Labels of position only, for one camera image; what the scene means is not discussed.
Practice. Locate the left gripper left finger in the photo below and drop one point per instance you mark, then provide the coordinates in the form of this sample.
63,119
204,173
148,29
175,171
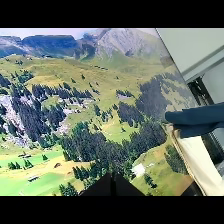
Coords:
103,186

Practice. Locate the cream garment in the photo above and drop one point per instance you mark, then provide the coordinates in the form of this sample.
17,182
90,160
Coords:
203,163

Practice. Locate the dark blue garment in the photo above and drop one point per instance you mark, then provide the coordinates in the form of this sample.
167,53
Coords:
196,120

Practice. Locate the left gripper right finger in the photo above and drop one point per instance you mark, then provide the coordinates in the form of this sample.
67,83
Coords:
123,186

